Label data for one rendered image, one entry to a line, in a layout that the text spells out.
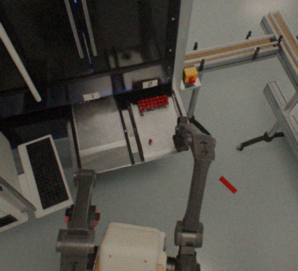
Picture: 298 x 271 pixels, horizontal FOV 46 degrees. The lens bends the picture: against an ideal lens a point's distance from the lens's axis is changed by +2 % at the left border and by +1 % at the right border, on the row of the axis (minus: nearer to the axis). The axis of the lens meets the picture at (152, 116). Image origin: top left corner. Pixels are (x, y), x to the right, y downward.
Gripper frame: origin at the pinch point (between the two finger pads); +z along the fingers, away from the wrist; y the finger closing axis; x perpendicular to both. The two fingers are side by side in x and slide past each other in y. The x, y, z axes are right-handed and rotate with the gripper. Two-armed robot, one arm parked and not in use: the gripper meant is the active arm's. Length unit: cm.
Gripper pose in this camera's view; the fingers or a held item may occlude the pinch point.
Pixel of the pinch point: (179, 148)
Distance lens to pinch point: 195.2
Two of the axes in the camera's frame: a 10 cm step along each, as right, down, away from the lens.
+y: -2.5, -8.6, 4.5
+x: -9.7, 2.2, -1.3
